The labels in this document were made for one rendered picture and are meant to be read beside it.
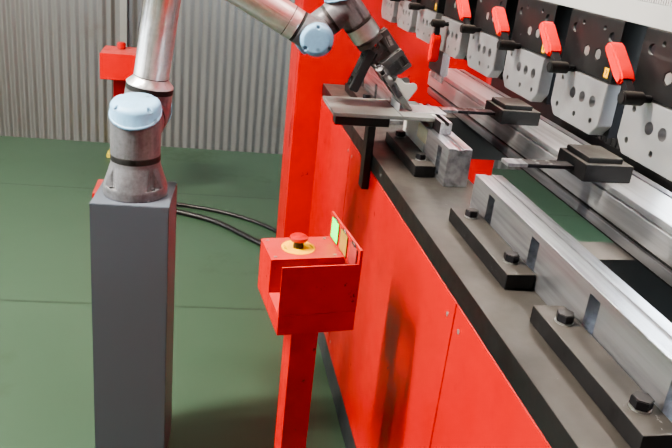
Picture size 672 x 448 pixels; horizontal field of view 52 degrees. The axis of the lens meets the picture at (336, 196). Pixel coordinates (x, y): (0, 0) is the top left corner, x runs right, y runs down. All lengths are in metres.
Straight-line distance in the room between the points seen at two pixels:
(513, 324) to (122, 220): 0.96
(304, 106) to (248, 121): 1.93
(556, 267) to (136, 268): 1.00
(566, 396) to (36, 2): 4.09
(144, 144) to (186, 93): 2.92
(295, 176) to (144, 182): 1.17
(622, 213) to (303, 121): 1.51
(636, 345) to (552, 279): 0.23
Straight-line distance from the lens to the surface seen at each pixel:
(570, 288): 1.15
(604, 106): 1.06
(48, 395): 2.39
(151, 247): 1.72
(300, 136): 2.72
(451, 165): 1.66
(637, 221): 1.45
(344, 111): 1.74
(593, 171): 1.53
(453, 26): 1.65
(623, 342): 1.04
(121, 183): 1.69
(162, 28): 1.75
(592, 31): 1.11
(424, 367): 1.43
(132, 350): 1.87
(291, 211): 2.82
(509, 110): 1.90
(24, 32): 4.70
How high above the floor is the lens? 1.41
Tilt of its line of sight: 21 degrees down
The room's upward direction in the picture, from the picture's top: 6 degrees clockwise
